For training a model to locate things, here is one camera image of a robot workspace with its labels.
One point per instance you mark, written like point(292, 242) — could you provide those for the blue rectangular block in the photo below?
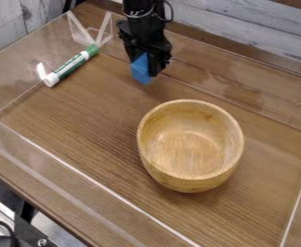
point(140, 70)

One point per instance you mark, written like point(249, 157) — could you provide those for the brown wooden bowl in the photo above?
point(190, 145)

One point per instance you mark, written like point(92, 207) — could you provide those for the green white marker pen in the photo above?
point(70, 65)

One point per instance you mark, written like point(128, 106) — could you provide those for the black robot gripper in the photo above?
point(142, 35)

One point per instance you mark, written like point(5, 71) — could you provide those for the clear acrylic corner bracket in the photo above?
point(90, 35)

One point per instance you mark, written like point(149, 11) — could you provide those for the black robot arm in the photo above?
point(140, 8)

